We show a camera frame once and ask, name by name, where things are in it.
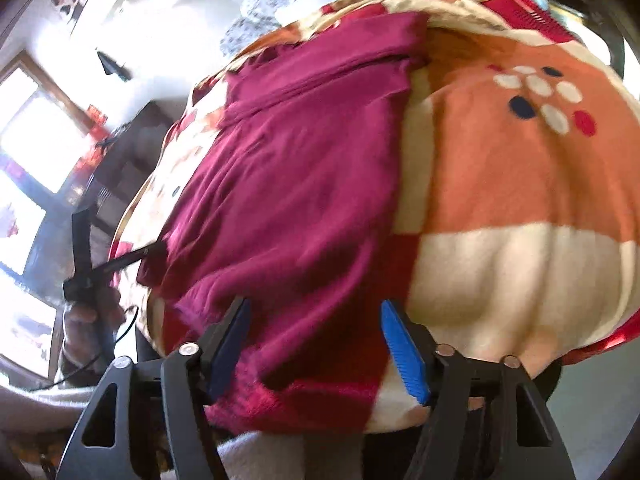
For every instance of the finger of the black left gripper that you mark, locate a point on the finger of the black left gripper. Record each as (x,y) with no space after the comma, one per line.
(106,270)
(81,240)

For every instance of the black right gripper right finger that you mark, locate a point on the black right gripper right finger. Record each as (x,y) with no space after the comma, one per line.
(487,420)

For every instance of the dark red fleece garment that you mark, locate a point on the dark red fleece garment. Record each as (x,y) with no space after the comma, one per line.
(292,208)

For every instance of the dark wooden desk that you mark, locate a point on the dark wooden desk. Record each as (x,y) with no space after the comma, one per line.
(129,157)

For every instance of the left hand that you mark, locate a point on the left hand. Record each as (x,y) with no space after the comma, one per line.
(80,346)

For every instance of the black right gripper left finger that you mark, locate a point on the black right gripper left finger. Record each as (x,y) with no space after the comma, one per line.
(113,438)

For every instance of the red orange cream blanket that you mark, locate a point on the red orange cream blanket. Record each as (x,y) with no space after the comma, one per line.
(519,183)

